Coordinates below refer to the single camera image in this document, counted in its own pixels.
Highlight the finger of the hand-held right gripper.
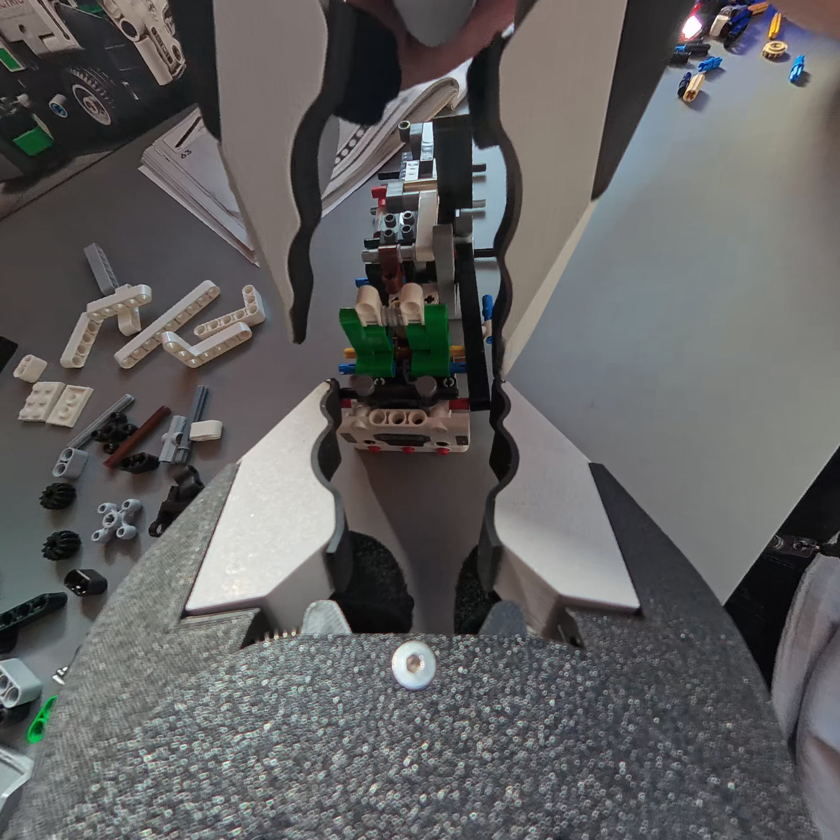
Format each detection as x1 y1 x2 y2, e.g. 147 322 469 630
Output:
214 0 330 345
469 0 629 383

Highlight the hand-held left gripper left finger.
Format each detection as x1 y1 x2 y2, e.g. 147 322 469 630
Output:
184 379 355 618

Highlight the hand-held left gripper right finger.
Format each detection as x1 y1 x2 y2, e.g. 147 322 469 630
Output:
478 379 643 635

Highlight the partly built lego vehicle chassis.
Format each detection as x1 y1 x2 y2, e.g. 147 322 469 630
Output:
336 118 503 457

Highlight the person's right forearm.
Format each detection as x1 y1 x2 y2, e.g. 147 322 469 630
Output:
774 0 840 34

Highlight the black forked lego piece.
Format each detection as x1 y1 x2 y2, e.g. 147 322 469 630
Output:
147 466 206 538

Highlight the pile of coloured lego pins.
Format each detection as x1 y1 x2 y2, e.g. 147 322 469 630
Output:
668 0 809 105

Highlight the grey lego connector block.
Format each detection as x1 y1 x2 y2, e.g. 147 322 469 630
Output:
159 415 191 465

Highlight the grey lego axle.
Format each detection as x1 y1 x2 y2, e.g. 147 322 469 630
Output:
67 394 137 452
185 385 211 448

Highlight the light grey cross lego connector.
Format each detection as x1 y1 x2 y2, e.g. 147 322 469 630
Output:
91 499 143 544

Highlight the reddish brown lego axle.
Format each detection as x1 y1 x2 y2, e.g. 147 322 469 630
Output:
103 406 173 470

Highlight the printed lego set box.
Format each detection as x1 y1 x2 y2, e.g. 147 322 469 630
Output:
0 0 221 188

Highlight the black knobbly lego connector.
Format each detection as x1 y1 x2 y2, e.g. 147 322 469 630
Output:
91 412 139 454

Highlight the white bent lego beam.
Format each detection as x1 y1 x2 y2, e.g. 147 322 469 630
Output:
161 320 253 368

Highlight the white L-shaped lego beam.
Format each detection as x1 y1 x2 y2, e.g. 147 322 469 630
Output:
197 284 266 342

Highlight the white lego plate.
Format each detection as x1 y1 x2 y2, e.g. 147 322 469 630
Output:
51 385 95 429
17 382 67 422

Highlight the white long straight lego beam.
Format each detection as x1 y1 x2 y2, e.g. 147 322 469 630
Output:
113 280 221 368

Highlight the grey holed lego beam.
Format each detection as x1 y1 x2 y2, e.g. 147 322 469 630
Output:
83 243 122 298

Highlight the white short lego beam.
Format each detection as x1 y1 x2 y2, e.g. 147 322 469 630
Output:
117 289 151 337

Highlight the black holed lego beam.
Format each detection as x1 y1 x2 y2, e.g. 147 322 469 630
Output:
0 592 68 651

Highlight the white angled lego beam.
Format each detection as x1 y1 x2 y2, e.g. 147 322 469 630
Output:
60 283 153 370

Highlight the light grey lego beam block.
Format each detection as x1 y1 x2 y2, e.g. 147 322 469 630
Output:
0 658 45 708

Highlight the green lego piece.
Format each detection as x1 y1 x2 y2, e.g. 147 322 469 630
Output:
25 694 60 746

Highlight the grey lego panel piece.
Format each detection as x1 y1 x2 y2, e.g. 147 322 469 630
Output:
0 747 35 818

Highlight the person's right hand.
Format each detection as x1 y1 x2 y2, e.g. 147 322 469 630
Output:
399 2 517 86

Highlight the paper instruction booklet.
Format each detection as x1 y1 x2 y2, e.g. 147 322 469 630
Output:
138 75 470 266

